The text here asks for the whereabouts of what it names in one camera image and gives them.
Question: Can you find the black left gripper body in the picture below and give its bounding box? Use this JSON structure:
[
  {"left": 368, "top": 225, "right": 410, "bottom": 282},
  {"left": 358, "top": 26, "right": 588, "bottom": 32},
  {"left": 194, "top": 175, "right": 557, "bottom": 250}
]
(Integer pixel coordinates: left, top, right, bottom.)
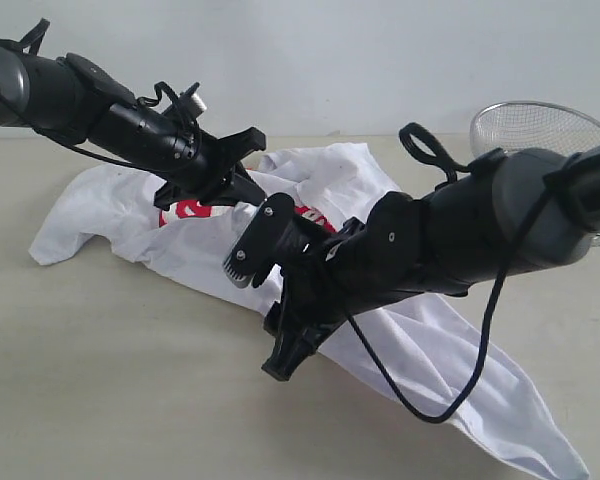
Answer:
[{"left": 153, "top": 127, "right": 266, "bottom": 209}]

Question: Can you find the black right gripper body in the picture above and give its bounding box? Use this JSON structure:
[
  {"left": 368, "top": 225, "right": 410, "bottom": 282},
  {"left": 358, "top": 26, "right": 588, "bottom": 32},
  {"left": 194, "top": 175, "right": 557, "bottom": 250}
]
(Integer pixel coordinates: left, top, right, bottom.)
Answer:
[{"left": 264, "top": 219, "right": 375, "bottom": 331}]

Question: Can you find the white t-shirt red logo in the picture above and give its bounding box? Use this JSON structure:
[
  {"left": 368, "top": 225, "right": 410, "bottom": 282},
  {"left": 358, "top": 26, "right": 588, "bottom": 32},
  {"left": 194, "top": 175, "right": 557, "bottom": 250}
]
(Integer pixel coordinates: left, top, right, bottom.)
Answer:
[{"left": 29, "top": 142, "right": 589, "bottom": 479}]

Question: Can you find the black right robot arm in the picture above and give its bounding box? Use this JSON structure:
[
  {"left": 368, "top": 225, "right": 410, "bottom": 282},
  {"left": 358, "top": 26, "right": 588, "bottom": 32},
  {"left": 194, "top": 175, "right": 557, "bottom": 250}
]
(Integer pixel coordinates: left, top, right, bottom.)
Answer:
[{"left": 255, "top": 146, "right": 600, "bottom": 381}]

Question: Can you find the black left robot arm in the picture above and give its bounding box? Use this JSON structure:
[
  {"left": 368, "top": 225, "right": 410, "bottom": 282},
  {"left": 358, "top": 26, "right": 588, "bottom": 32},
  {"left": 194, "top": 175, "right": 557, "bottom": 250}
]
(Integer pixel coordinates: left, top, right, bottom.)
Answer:
[{"left": 0, "top": 41, "right": 266, "bottom": 210}]

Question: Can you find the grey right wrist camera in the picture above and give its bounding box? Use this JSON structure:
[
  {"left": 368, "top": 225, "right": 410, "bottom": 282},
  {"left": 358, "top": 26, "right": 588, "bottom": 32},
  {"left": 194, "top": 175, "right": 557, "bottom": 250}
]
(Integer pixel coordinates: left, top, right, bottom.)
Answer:
[{"left": 223, "top": 193, "right": 305, "bottom": 289}]

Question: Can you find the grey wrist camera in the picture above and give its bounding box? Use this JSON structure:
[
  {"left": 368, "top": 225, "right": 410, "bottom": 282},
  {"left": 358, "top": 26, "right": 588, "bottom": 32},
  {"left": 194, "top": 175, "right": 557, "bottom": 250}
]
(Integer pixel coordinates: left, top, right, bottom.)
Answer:
[
  {"left": 223, "top": 193, "right": 305, "bottom": 289},
  {"left": 178, "top": 82, "right": 207, "bottom": 120}
]

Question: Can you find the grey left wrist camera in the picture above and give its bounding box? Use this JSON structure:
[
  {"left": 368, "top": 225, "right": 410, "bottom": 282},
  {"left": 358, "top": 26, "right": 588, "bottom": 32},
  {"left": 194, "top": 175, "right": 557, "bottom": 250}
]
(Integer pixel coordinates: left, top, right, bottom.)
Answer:
[{"left": 178, "top": 82, "right": 207, "bottom": 120}]

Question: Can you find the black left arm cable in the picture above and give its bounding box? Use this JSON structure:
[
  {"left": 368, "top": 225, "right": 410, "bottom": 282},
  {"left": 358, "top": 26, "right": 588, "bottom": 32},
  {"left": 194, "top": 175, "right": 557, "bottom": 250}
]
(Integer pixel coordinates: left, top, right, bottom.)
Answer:
[{"left": 0, "top": 17, "right": 206, "bottom": 171}]

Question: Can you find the metal wire mesh basket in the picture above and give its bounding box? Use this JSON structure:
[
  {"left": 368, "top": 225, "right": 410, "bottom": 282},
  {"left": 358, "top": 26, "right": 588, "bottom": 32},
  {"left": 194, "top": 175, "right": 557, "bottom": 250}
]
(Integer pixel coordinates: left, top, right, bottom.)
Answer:
[{"left": 470, "top": 100, "right": 600, "bottom": 247}]

